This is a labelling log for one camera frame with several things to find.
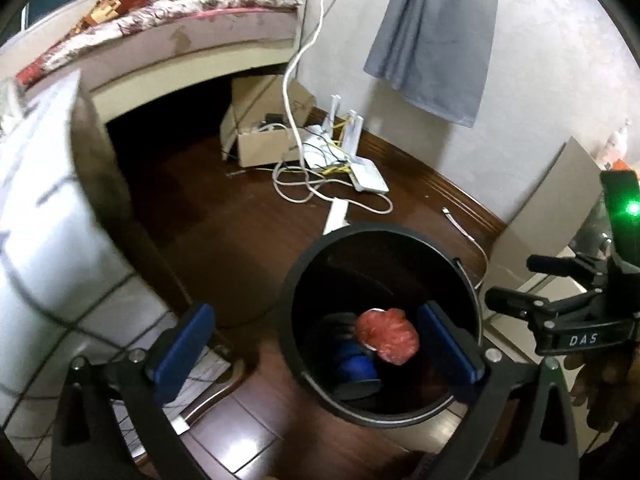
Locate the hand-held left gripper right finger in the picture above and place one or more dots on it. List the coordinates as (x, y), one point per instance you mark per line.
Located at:
(450, 347)

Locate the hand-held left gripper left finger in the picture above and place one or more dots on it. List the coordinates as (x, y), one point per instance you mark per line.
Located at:
(185, 350)

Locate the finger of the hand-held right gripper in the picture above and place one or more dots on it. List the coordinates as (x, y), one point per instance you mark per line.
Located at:
(515, 301)
(560, 266)

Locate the red plastic bag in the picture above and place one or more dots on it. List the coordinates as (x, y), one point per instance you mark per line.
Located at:
(387, 335)

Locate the black trash bin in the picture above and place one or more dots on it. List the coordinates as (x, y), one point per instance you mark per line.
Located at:
(320, 270)

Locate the person's right hand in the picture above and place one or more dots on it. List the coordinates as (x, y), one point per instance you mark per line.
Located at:
(600, 380)

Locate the grey cardboard sheet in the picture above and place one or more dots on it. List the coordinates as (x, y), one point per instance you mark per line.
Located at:
(550, 200)

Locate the white bottle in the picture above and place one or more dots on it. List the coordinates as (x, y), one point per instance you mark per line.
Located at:
(617, 145)

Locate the blue crumpled wrapper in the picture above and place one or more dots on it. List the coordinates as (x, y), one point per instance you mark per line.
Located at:
(350, 365)

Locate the white power strip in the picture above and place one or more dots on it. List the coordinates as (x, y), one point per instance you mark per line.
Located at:
(336, 215)

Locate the white router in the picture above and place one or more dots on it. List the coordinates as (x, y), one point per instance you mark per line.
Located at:
(372, 175)

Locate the white checkered cloth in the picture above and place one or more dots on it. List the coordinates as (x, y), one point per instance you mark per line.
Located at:
(50, 210)

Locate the cardboard box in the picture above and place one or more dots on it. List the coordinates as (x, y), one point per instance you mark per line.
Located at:
(265, 147)

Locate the black power adapter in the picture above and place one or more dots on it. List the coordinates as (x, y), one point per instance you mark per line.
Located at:
(273, 119)

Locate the grey hanging cloth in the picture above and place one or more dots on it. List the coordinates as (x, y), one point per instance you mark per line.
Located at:
(435, 35)

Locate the bed with floral cover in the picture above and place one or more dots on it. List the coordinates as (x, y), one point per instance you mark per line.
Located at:
(225, 0)

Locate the red patterned cloth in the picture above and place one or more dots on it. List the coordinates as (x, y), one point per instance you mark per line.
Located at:
(125, 2)

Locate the beige bed frame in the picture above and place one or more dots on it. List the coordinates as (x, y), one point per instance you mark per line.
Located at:
(175, 60)

